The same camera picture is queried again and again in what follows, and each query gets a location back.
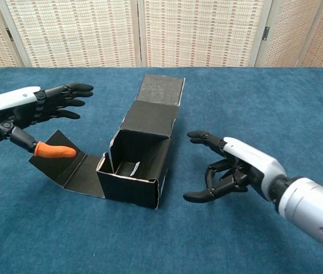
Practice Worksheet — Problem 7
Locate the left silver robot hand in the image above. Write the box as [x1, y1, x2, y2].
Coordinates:
[0, 82, 94, 159]

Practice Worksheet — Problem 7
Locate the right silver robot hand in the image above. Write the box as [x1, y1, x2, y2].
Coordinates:
[183, 130, 288, 204]

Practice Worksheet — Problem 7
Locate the black cardboard folding box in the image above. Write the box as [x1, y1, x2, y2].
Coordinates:
[29, 73, 185, 210]

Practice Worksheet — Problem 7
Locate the blue felt table mat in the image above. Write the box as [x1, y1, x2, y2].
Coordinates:
[0, 66, 323, 274]

